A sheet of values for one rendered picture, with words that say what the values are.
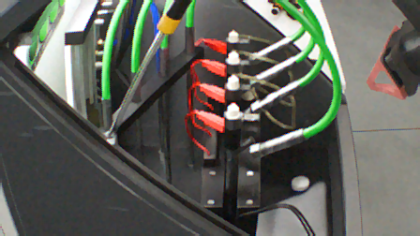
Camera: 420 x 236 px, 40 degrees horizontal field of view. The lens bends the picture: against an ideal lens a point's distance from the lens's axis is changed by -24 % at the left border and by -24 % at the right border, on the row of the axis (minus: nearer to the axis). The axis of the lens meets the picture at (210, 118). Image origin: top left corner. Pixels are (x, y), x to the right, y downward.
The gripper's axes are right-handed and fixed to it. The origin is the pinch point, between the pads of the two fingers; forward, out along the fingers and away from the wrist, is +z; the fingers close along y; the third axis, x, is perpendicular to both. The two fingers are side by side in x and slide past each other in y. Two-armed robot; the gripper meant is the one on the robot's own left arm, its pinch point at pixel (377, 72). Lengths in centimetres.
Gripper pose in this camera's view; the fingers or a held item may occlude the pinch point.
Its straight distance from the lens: 88.2
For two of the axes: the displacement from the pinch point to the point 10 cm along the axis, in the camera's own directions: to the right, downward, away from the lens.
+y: -5.7, 6.4, -5.2
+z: -4.8, 2.6, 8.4
